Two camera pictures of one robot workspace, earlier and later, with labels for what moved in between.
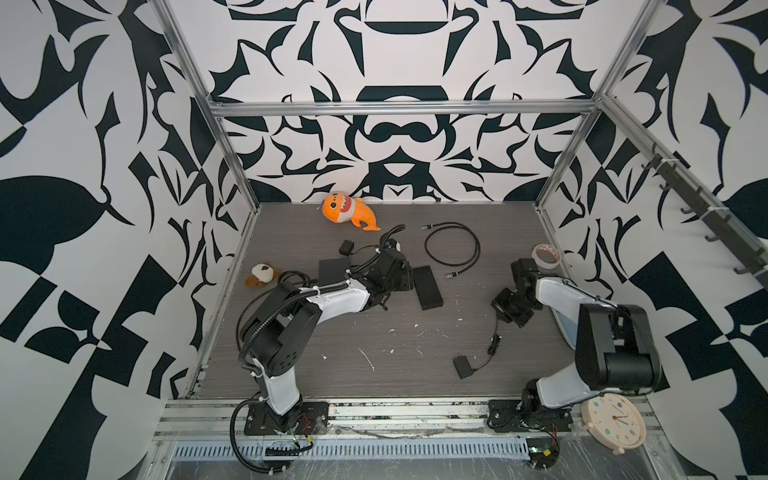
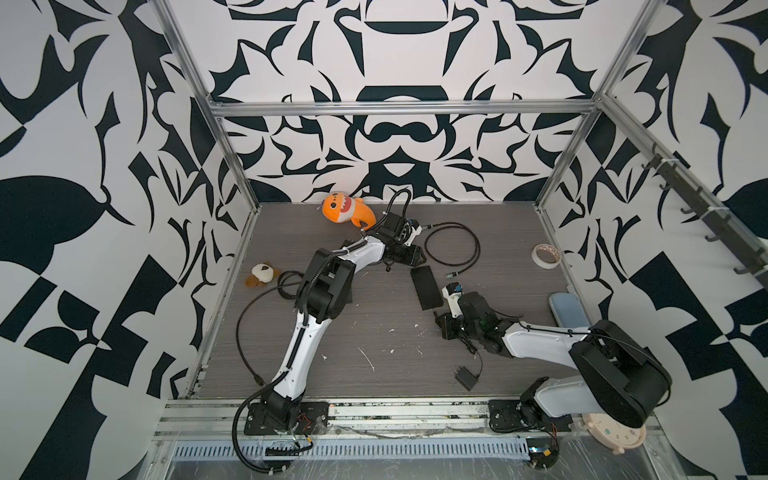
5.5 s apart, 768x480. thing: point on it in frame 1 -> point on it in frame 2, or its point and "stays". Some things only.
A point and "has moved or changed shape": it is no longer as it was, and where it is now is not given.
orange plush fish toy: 342,208 stays
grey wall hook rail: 728,232 stays
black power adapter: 462,364 has moved or changed shape
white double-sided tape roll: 546,255 stays
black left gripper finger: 404,284 -> 416,256
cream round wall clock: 616,422 stays
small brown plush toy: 261,274 stays
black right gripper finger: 504,301 -> 444,321
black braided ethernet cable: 475,254 stays
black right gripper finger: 522,317 -> 467,342
